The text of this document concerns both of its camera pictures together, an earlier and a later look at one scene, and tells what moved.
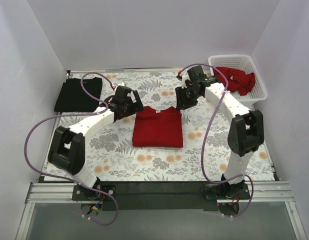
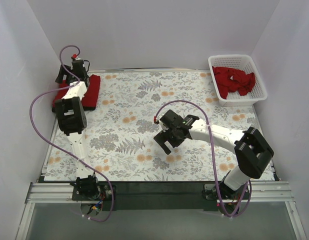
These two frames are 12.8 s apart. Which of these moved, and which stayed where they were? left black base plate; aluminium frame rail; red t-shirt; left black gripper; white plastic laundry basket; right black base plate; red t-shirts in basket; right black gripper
Moved: left black gripper; right black gripper; red t-shirt
Stayed: left black base plate; right black base plate; aluminium frame rail; white plastic laundry basket; red t-shirts in basket
